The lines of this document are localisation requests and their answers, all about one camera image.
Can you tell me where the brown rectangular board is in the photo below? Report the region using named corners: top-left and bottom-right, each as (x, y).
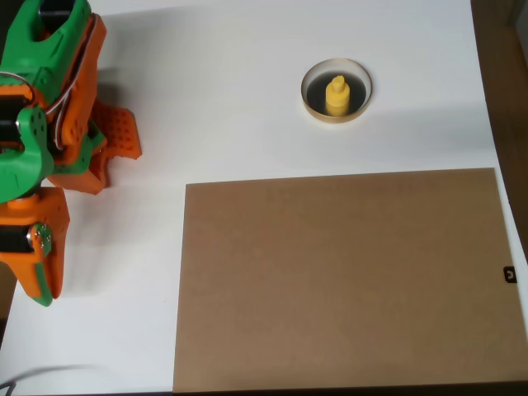
top-left (172, 167), bottom-right (528, 395)

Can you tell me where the dark floor cable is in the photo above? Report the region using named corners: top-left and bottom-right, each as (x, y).
top-left (0, 364), bottom-right (102, 396)

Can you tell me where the round dish gold rim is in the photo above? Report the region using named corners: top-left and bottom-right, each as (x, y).
top-left (300, 57), bottom-right (375, 127)

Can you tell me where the small yellow plastic piece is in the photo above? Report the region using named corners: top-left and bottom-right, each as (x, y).
top-left (325, 75), bottom-right (351, 118)

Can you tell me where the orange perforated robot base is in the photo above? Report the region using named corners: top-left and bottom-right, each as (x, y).
top-left (44, 98), bottom-right (144, 196)

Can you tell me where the thin white servo wire bundle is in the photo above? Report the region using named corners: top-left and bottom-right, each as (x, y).
top-left (0, 12), bottom-right (104, 152)

